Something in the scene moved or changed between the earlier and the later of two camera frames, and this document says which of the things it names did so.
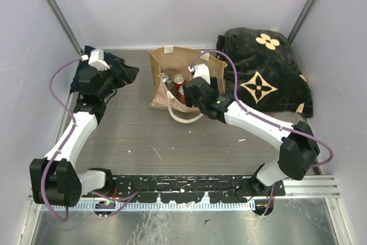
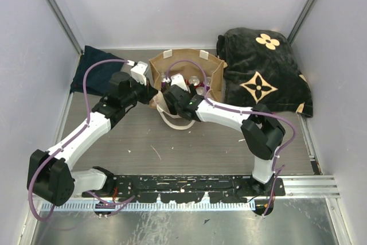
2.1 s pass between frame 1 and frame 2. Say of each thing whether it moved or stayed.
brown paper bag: moved
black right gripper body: moved
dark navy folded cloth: stayed
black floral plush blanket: stayed
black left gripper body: moved
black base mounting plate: stayed
